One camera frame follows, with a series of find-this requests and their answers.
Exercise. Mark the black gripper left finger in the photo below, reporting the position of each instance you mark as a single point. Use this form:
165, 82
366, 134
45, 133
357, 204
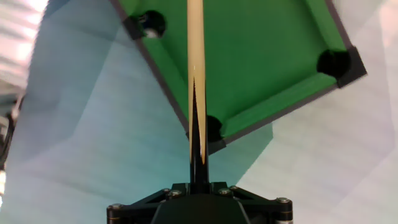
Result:
133, 211

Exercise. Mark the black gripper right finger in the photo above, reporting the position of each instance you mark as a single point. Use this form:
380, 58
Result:
267, 208

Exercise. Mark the wooden pool cue black butt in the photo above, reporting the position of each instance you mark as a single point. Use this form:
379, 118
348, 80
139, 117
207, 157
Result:
196, 46

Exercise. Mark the mini green pool table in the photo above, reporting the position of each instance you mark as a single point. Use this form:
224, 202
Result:
264, 62

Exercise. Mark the white pool ball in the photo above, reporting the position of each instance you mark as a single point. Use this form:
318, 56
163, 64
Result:
151, 33

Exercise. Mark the blue white patterned cloth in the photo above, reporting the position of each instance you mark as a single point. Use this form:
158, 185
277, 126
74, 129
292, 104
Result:
93, 124

